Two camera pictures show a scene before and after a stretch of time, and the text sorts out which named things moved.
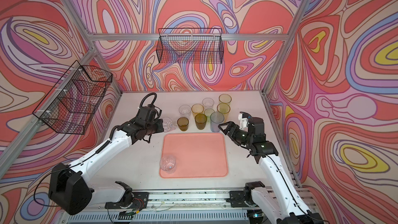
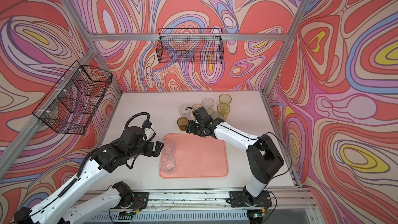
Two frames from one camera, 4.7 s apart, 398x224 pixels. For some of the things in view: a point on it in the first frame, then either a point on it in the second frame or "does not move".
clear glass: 168,164 does not move
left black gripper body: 156,127 -> 144,149
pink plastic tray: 197,155 does not move
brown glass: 183,123 does not move
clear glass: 185,111 does not move
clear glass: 167,124 -> 169,149
